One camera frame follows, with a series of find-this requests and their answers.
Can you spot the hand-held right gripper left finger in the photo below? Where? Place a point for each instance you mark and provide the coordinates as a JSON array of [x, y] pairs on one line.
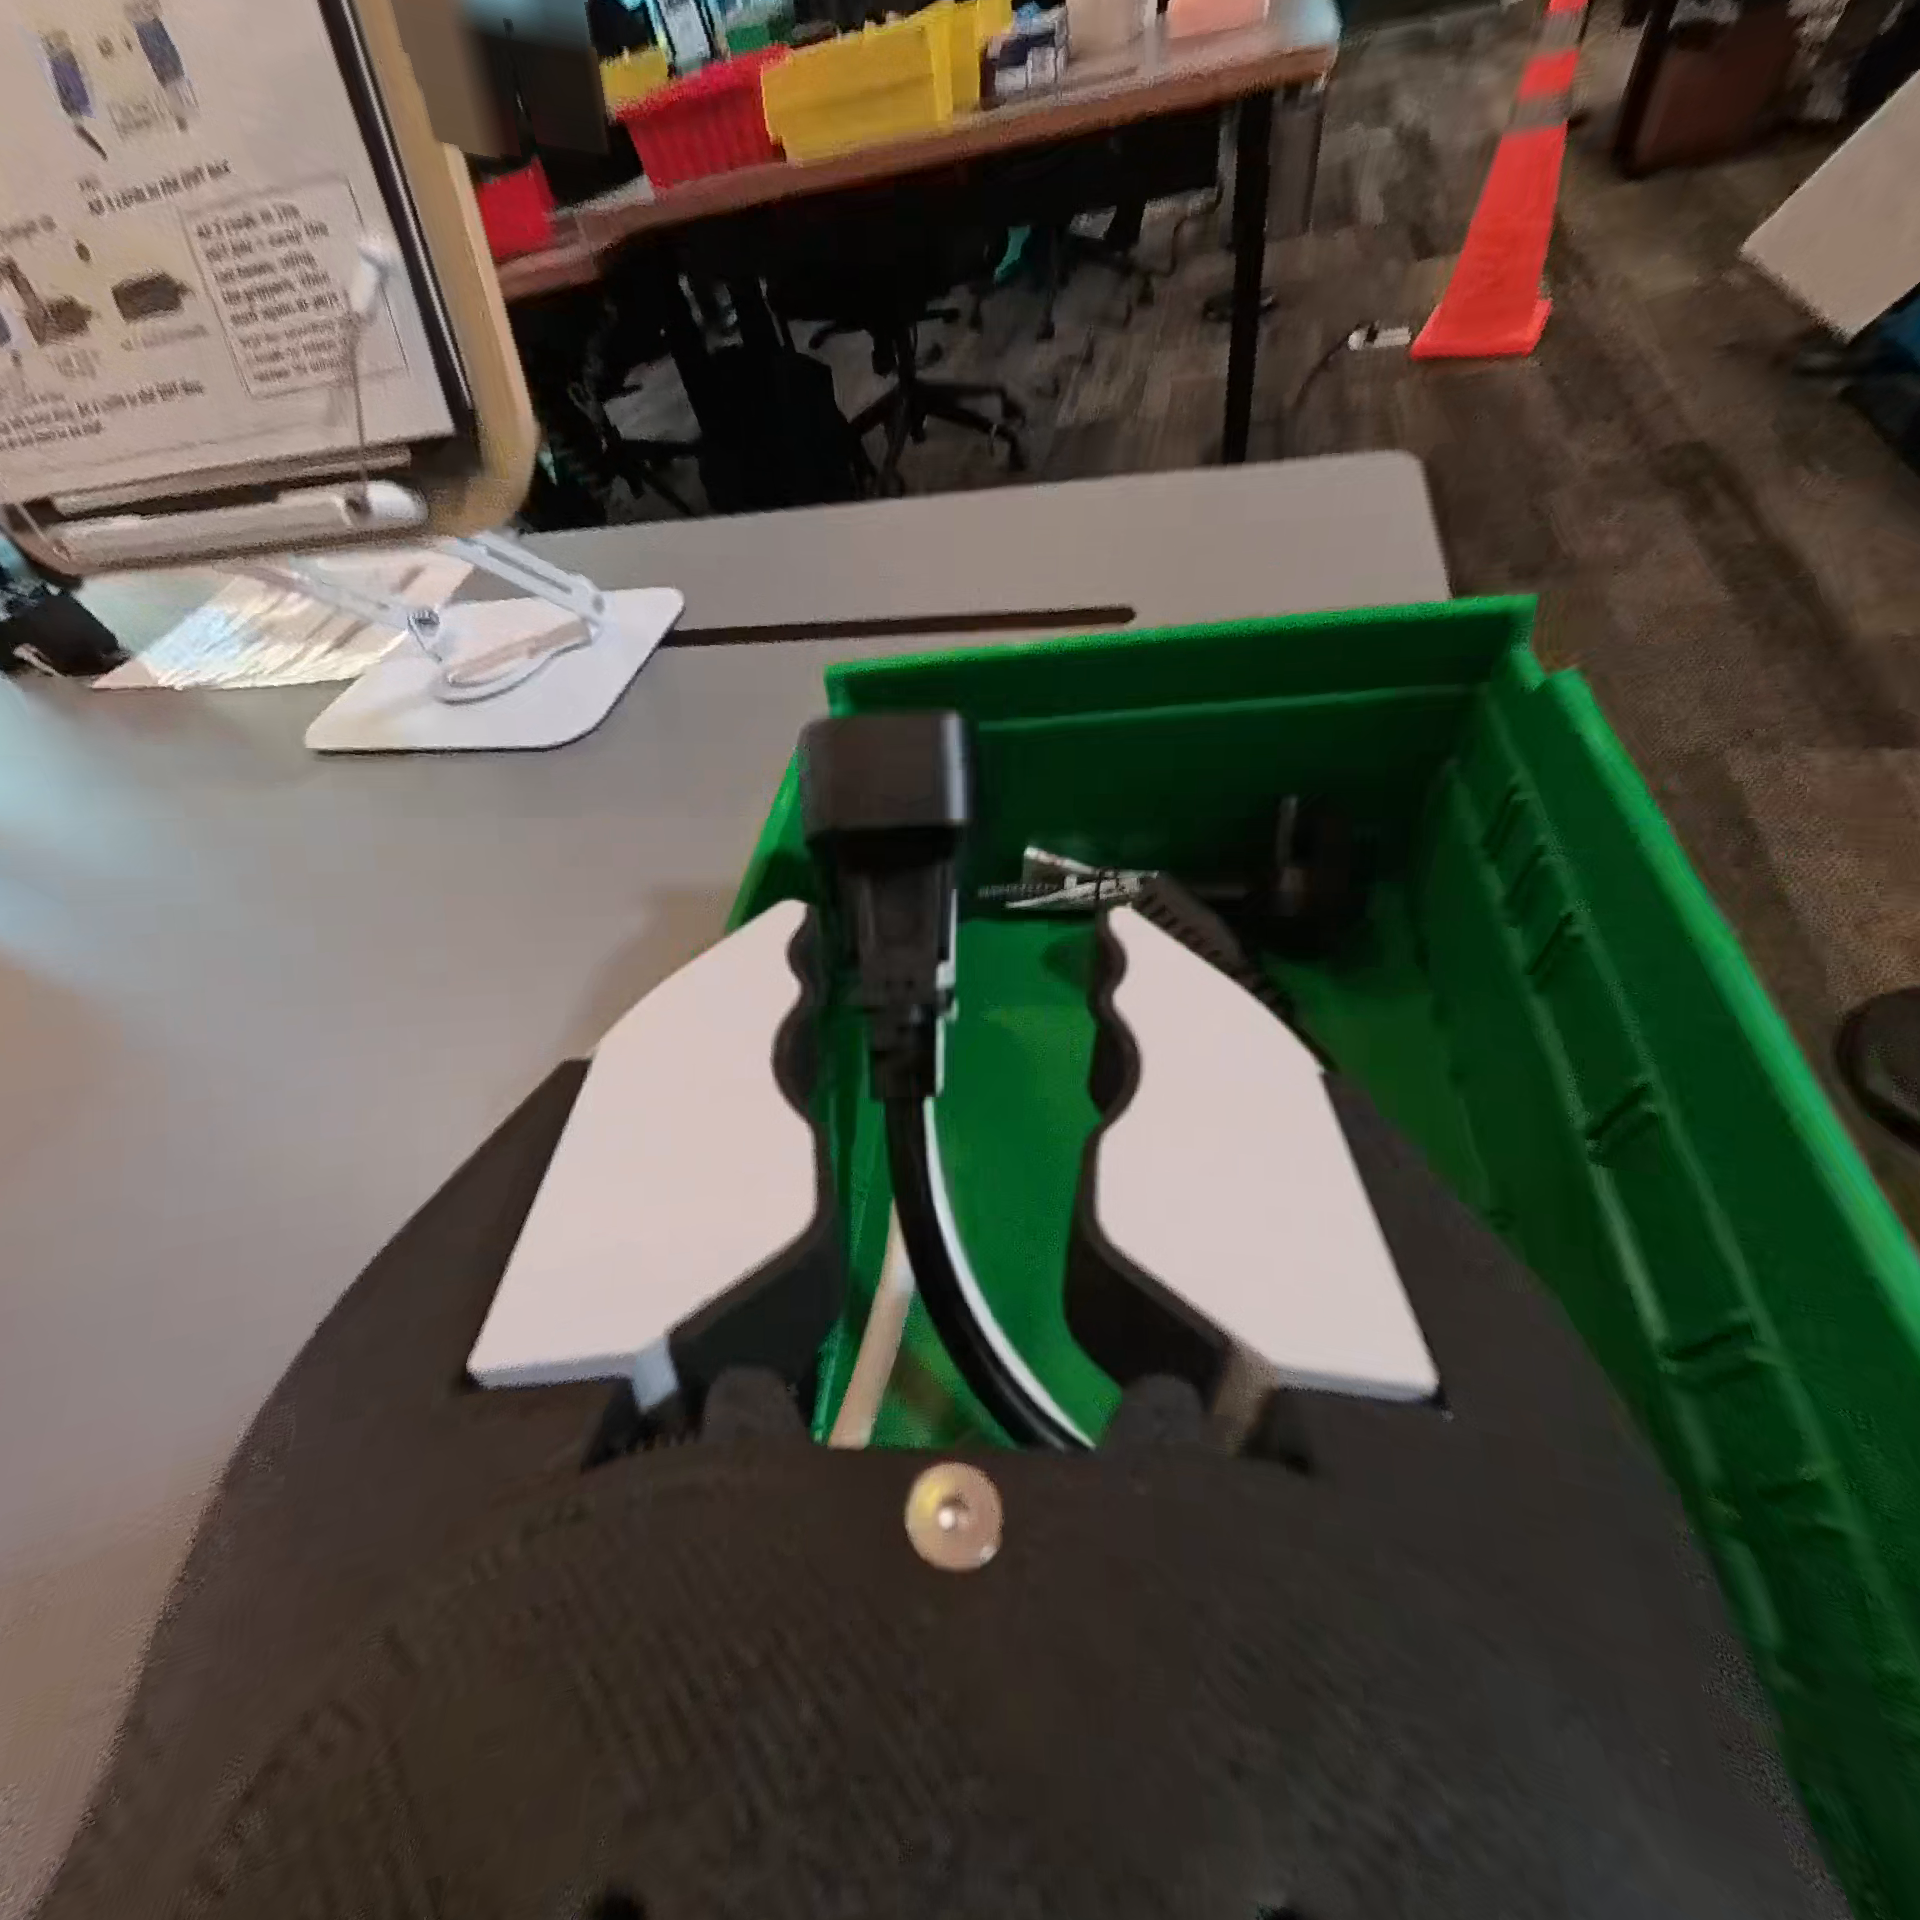
[[661, 1186]]

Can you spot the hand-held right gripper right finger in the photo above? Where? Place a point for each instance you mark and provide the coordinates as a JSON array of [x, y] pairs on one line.
[[1245, 1186]]

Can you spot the green plastic bin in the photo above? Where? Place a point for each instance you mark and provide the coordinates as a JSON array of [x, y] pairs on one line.
[[1577, 975]]

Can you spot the black socket block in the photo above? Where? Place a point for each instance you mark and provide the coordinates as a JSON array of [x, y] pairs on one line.
[[886, 774]]

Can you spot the grey desk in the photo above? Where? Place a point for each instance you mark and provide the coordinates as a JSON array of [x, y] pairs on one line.
[[377, 901]]

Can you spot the shiny metal piece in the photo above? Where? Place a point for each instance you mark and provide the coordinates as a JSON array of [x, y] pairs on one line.
[[1066, 885]]

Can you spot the black device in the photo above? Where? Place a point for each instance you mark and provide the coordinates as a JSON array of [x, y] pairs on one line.
[[53, 629]]

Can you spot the black office chair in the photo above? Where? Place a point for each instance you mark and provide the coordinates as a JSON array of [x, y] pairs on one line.
[[916, 389]]

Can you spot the white floor power strip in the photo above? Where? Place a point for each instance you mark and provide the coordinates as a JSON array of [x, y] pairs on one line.
[[1377, 340]]

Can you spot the instruction sheet on stand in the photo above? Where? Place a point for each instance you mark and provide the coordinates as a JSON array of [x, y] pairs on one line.
[[482, 301]]

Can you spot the red parts bin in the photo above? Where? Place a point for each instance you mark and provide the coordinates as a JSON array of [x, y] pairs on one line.
[[517, 211], [705, 129]]

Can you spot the printed instruction sheet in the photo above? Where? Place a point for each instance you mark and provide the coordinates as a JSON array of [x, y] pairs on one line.
[[225, 301]]

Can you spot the orange traffic cone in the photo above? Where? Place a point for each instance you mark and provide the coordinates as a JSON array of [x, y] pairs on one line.
[[1501, 225]]

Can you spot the long wooden table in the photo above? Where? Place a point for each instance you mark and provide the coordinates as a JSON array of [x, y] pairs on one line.
[[974, 142]]

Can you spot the yellow parts bin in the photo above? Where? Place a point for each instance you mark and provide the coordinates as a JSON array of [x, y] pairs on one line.
[[634, 84], [862, 91]]

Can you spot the white board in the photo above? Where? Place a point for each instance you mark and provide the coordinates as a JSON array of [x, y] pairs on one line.
[[1845, 211]]

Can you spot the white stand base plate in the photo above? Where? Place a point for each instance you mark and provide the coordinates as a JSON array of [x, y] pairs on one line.
[[571, 662]]

